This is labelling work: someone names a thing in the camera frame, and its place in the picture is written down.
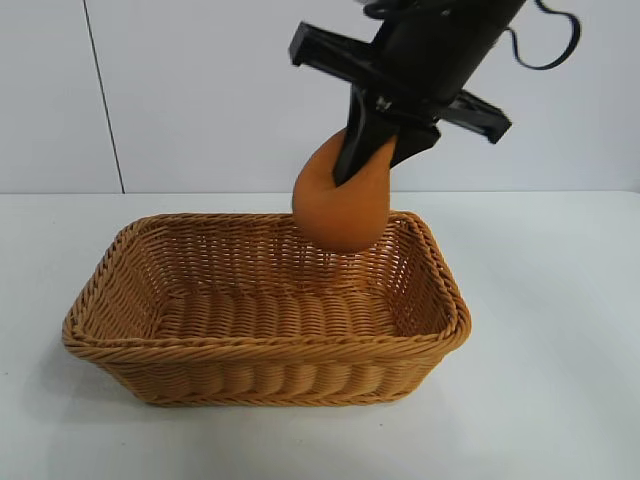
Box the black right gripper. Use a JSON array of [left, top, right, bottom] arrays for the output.
[[288, 0, 512, 189]]

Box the bumpy orange fruit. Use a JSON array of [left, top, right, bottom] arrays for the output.
[[291, 127, 399, 251]]

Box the woven wicker rectangular basket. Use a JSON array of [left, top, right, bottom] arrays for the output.
[[60, 209, 472, 409]]

